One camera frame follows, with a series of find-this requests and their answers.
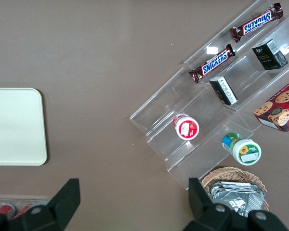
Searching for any light wicker basket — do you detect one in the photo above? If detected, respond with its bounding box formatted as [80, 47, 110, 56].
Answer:
[200, 166, 270, 213]

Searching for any brown table cover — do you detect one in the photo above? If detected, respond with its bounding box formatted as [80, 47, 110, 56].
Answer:
[0, 0, 289, 231]

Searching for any clear acrylic stepped stand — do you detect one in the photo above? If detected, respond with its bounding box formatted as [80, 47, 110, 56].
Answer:
[129, 64, 255, 191]
[183, 0, 289, 136]

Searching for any red cola bottle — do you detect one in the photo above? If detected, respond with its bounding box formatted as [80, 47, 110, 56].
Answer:
[13, 202, 37, 218]
[0, 203, 16, 218]

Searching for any small black box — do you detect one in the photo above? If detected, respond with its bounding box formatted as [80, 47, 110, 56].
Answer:
[209, 76, 238, 106]
[251, 38, 289, 71]

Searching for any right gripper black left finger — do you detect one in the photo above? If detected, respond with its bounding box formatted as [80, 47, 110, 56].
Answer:
[7, 178, 81, 231]

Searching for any silver foil packet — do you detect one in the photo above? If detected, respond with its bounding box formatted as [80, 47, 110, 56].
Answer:
[208, 181, 267, 217]
[245, 192, 267, 218]

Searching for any cream plastic tray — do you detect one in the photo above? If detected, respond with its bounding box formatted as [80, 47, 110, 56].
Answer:
[0, 88, 48, 167]

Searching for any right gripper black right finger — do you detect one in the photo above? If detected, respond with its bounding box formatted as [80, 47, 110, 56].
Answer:
[183, 178, 235, 231]

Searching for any red lid yogurt cup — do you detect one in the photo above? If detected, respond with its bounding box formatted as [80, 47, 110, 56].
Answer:
[172, 113, 200, 141]

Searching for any Snickers chocolate bar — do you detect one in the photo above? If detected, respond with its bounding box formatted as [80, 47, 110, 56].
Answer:
[230, 2, 284, 43]
[188, 43, 236, 84]

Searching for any clear acrylic bottle rack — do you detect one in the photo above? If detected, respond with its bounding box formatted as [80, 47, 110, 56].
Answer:
[0, 193, 49, 218]

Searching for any red chocolate chip cookie box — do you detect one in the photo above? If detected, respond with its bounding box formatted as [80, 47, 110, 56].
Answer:
[253, 76, 289, 133]

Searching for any green lid yogurt cup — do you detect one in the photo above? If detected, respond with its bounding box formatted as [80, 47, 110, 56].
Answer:
[222, 132, 263, 167]

